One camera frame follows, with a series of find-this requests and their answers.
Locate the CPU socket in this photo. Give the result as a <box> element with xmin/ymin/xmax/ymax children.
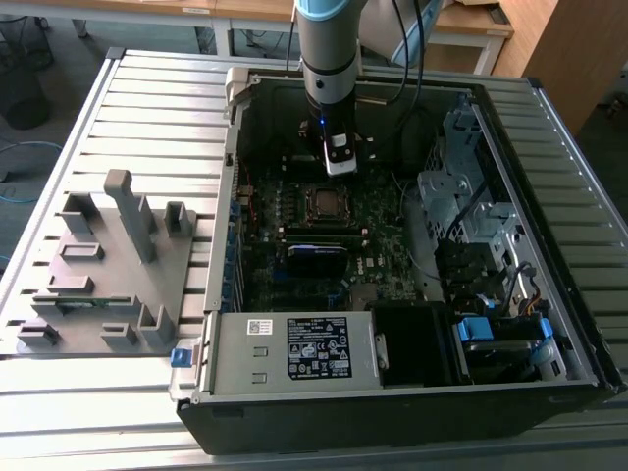
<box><xmin>302</xmin><ymin>183</ymin><xmax>359</xmax><ymax>228</ymax></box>

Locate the grey case release latch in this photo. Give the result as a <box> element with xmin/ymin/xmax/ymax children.
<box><xmin>223</xmin><ymin>67</ymin><xmax>252</xmax><ymax>123</ymax></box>

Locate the black graphics card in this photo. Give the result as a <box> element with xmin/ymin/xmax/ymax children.
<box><xmin>286</xmin><ymin>241</ymin><xmax>350</xmax><ymax>282</ymax></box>

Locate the silver drive cage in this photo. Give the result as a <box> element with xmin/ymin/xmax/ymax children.
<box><xmin>415</xmin><ymin>105</ymin><xmax>529</xmax><ymax>256</ymax></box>

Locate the green motherboard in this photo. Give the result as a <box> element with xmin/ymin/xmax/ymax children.
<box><xmin>234</xmin><ymin>164</ymin><xmax>445</xmax><ymax>315</ymax></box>

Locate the bronze chipset heatsink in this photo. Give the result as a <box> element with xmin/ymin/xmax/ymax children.
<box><xmin>349</xmin><ymin>283</ymin><xmax>380</xmax><ymax>313</ymax></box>

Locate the grey parts rack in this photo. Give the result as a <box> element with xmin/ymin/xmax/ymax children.
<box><xmin>14</xmin><ymin>168</ymin><xmax>200</xmax><ymax>355</ymax></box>

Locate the silver power supply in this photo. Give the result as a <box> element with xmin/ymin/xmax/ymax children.
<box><xmin>198</xmin><ymin>309</ymin><xmax>392</xmax><ymax>396</ymax></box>

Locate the wooden cabinet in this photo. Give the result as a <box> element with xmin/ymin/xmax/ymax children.
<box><xmin>493</xmin><ymin>0</ymin><xmax>628</xmax><ymax>143</ymax></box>

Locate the green RAM stick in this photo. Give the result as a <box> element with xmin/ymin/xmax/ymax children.
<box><xmin>54</xmin><ymin>295</ymin><xmax>134</xmax><ymax>313</ymax></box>

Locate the black round bin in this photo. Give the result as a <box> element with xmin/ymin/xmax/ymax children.
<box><xmin>3</xmin><ymin>68</ymin><xmax>53</xmax><ymax>131</ymax></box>

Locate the black hard disk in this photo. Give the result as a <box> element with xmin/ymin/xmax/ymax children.
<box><xmin>463</xmin><ymin>340</ymin><xmax>539</xmax><ymax>385</ymax></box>

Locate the black grey PC case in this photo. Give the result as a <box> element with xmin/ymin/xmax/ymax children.
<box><xmin>168</xmin><ymin>66</ymin><xmax>628</xmax><ymax>456</ymax></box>

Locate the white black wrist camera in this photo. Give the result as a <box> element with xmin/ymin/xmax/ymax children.
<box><xmin>323</xmin><ymin>131</ymin><xmax>359</xmax><ymax>177</ymax></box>

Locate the red wire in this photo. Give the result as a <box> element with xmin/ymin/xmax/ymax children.
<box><xmin>238</xmin><ymin>155</ymin><xmax>260</xmax><ymax>222</ymax></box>

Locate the wooden desk white frame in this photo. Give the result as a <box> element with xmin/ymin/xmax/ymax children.
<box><xmin>213</xmin><ymin>0</ymin><xmax>515</xmax><ymax>76</ymax></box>
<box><xmin>0</xmin><ymin>0</ymin><xmax>220</xmax><ymax>40</ymax></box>

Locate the black drive cable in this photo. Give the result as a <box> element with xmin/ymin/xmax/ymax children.
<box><xmin>441</xmin><ymin>179</ymin><xmax>492</xmax><ymax>246</ymax></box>

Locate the black power cable bundle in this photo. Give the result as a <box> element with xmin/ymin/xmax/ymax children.
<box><xmin>434</xmin><ymin>238</ymin><xmax>509</xmax><ymax>308</ymax></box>

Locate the blue floor cable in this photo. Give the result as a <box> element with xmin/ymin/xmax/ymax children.
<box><xmin>0</xmin><ymin>139</ymin><xmax>65</xmax><ymax>205</ymax></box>

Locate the coloured wire bundle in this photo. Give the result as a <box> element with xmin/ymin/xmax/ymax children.
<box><xmin>519</xmin><ymin>288</ymin><xmax>549</xmax><ymax>318</ymax></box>

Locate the black wire basket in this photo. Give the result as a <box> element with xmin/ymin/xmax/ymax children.
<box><xmin>0</xmin><ymin>13</ymin><xmax>56</xmax><ymax>75</ymax></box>

